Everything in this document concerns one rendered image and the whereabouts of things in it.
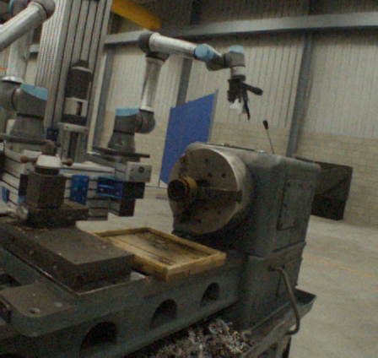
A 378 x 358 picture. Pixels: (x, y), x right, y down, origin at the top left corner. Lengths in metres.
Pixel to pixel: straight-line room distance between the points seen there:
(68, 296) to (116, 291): 0.10
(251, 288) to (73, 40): 1.42
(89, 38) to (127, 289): 1.43
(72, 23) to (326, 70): 10.69
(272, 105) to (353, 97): 2.61
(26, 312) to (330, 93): 11.52
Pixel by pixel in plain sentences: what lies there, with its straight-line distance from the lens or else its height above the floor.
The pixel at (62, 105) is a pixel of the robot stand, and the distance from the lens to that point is 1.87.
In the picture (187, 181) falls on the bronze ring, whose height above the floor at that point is 1.11.
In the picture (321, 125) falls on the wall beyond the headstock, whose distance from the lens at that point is 11.72.
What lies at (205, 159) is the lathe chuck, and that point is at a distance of 1.30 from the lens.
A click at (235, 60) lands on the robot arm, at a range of 1.76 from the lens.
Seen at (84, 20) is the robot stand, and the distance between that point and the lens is 1.96.
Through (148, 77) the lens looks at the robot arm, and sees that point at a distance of 1.98.
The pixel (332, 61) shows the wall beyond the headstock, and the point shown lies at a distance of 12.13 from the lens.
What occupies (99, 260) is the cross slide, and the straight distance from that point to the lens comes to 0.76.
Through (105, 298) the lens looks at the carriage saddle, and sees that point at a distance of 0.76.
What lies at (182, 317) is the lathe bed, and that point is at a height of 0.71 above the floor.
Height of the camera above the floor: 1.22
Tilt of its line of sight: 3 degrees down
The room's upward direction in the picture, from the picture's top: 9 degrees clockwise
